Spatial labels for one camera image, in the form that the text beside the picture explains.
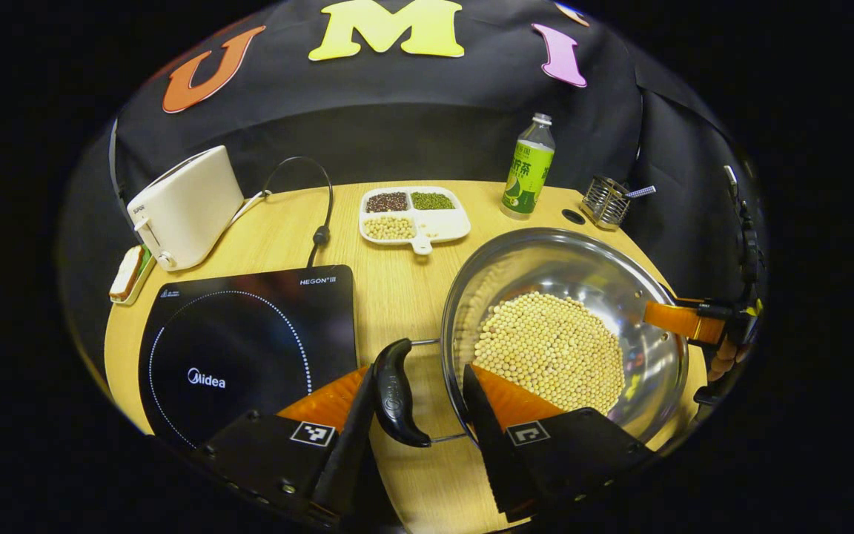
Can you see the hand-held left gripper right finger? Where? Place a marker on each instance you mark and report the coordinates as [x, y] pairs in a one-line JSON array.
[[494, 445]]

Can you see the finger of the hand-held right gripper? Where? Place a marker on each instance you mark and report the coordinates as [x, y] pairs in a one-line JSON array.
[[679, 320]]

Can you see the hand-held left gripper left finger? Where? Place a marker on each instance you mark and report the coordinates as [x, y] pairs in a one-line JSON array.
[[345, 460]]

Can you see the pile of yellow soybeans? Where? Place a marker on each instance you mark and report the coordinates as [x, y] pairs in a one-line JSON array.
[[545, 348]]

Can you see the stainless steel pot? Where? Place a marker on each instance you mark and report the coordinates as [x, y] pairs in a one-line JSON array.
[[545, 259]]

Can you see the black induction cooktop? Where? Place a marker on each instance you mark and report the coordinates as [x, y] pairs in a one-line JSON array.
[[249, 348]]

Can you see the metal utensil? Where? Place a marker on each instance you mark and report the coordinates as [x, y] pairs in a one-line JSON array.
[[642, 191]]

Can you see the metal utensil holder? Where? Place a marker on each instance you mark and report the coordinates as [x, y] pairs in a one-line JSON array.
[[605, 204]]

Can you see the green tea bottle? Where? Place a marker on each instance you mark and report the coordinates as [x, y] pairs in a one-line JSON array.
[[527, 174]]

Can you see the white divided bean dish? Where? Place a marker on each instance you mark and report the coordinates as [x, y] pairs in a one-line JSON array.
[[442, 222]]

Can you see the small green plate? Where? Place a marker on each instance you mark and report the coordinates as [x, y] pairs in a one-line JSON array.
[[147, 274]]

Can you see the sandwich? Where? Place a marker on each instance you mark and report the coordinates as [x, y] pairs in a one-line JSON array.
[[127, 273]]

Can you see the white toaster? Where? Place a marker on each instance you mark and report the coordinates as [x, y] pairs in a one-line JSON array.
[[190, 208]]

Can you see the black backdrop cloth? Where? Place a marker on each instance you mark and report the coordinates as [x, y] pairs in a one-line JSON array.
[[397, 126]]

